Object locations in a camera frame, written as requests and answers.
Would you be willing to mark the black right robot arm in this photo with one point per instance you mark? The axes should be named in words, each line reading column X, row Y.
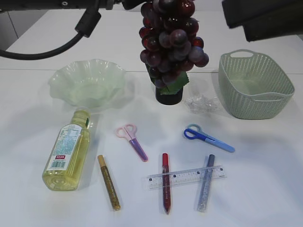
column 264, row 19

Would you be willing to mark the yellow tea drink bottle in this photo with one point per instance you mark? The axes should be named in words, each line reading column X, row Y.
column 65, row 164

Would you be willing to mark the pink purple scissors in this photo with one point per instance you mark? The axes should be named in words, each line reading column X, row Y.
column 128, row 132

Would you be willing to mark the black mesh pen holder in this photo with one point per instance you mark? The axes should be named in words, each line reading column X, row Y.
column 169, row 99

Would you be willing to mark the green woven plastic basket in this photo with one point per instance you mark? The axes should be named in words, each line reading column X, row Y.
column 255, row 87

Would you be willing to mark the clear plastic sheet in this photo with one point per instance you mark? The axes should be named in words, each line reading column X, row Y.
column 201, row 104

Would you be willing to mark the red glitter pen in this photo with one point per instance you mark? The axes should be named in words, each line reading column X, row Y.
column 166, row 183

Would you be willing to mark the purple grape bunch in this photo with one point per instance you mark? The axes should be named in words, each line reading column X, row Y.
column 171, row 45

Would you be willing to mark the gold glitter pen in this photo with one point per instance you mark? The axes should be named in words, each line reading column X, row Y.
column 109, row 184

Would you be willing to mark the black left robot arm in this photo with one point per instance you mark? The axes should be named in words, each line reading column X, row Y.
column 22, row 5

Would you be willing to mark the blue scissors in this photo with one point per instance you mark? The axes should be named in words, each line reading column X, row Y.
column 194, row 131

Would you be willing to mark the silver blue glitter pen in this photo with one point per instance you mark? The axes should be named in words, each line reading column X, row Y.
column 206, row 185

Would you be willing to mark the clear plastic ruler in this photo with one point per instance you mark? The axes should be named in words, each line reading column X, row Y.
column 183, row 177

